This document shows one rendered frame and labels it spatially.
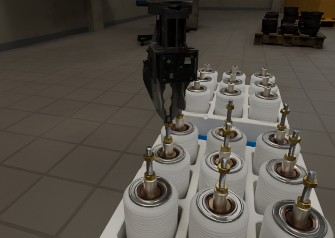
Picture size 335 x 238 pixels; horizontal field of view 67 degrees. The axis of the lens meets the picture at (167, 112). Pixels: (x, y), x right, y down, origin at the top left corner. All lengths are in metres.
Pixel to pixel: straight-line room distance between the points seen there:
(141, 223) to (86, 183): 0.47
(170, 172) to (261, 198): 0.18
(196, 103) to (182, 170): 0.41
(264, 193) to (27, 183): 0.73
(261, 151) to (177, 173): 0.21
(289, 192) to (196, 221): 0.18
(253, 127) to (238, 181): 0.38
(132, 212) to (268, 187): 0.25
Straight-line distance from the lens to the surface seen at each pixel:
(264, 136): 0.65
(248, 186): 0.60
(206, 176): 0.52
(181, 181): 0.55
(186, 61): 0.40
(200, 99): 0.89
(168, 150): 0.53
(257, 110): 0.89
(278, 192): 0.52
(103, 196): 0.84
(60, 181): 0.93
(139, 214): 0.44
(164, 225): 0.46
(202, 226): 0.42
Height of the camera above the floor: 0.56
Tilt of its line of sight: 25 degrees down
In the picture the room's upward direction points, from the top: straight up
